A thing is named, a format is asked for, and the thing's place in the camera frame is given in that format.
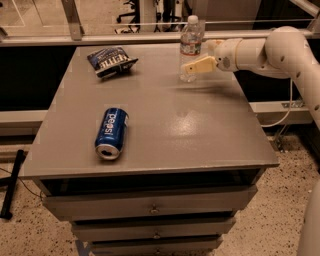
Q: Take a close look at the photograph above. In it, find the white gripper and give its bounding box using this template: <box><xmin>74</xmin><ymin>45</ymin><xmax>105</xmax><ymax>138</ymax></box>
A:
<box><xmin>181</xmin><ymin>38</ymin><xmax>242</xmax><ymax>74</ymax></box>

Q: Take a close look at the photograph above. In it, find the clear plastic water bottle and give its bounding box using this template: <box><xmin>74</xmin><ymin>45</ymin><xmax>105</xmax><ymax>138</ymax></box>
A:
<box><xmin>180</xmin><ymin>15</ymin><xmax>203</xmax><ymax>82</ymax></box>

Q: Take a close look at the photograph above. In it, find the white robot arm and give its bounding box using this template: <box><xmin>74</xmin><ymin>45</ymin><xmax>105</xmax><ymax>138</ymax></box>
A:
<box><xmin>195</xmin><ymin>26</ymin><xmax>320</xmax><ymax>256</ymax></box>

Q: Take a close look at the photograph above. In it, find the blue Kettle chips bag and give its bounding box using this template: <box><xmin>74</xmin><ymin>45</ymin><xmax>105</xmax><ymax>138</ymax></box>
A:
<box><xmin>87</xmin><ymin>47</ymin><xmax>138</xmax><ymax>78</ymax></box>

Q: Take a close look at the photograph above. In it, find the blue Pepsi can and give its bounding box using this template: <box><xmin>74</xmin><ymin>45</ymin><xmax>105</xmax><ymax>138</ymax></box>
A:
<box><xmin>95</xmin><ymin>108</ymin><xmax>128</xmax><ymax>160</ymax></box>

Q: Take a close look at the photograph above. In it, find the grey drawer cabinet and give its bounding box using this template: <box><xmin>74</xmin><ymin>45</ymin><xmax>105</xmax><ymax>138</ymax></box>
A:
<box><xmin>18</xmin><ymin>42</ymin><xmax>281</xmax><ymax>256</ymax></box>

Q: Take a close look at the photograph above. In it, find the grey metal railing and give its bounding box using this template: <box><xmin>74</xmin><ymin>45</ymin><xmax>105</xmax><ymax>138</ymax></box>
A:
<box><xmin>0</xmin><ymin>0</ymin><xmax>319</xmax><ymax>47</ymax></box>

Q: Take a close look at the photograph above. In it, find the grey bottom drawer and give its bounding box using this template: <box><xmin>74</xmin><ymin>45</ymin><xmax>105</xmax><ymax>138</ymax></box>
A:
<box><xmin>91</xmin><ymin>236</ymin><xmax>222</xmax><ymax>256</ymax></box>

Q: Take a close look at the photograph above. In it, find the grey drawer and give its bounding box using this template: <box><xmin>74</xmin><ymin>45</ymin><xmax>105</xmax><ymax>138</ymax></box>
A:
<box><xmin>91</xmin><ymin>236</ymin><xmax>222</xmax><ymax>256</ymax></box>
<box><xmin>72</xmin><ymin>217</ymin><xmax>235</xmax><ymax>242</ymax></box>
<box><xmin>44</xmin><ymin>185</ymin><xmax>257</xmax><ymax>221</ymax></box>

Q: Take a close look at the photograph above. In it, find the grey middle drawer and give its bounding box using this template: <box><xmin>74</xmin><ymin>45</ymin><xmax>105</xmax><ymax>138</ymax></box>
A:
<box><xmin>72</xmin><ymin>217</ymin><xmax>235</xmax><ymax>242</ymax></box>

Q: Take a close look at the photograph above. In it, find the grey top drawer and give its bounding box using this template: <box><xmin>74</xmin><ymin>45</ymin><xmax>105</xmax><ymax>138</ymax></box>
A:
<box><xmin>44</xmin><ymin>185</ymin><xmax>257</xmax><ymax>221</ymax></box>

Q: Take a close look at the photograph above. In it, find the black metal stand leg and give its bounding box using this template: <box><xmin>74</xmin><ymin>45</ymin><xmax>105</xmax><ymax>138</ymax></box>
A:
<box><xmin>0</xmin><ymin>149</ymin><xmax>26</xmax><ymax>220</ymax></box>

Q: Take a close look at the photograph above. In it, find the white cable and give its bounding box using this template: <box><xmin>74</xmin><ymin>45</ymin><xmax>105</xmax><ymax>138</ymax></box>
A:
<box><xmin>259</xmin><ymin>78</ymin><xmax>294</xmax><ymax>129</ymax></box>

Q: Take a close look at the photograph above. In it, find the thin black floor cable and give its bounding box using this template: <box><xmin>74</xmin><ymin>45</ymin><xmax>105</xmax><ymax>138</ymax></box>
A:
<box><xmin>0</xmin><ymin>167</ymin><xmax>44</xmax><ymax>201</ymax></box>

